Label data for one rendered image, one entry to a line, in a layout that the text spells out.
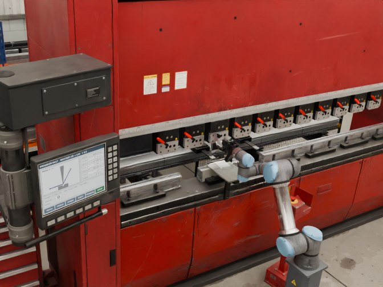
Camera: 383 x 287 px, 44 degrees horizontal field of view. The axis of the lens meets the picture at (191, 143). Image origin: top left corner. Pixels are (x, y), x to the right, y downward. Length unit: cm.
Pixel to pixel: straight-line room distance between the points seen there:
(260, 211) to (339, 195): 89
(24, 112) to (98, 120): 60
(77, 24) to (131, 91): 62
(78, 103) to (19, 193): 49
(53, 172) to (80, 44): 64
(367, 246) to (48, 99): 333
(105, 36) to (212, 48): 83
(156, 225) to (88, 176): 101
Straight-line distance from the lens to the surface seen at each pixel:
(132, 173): 341
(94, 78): 219
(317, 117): 388
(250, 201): 362
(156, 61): 284
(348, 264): 436
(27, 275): 340
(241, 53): 317
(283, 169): 272
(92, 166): 232
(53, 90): 209
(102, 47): 245
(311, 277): 294
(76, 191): 232
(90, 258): 300
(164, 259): 344
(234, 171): 333
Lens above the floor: 258
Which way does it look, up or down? 26 degrees down
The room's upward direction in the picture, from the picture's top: 4 degrees clockwise
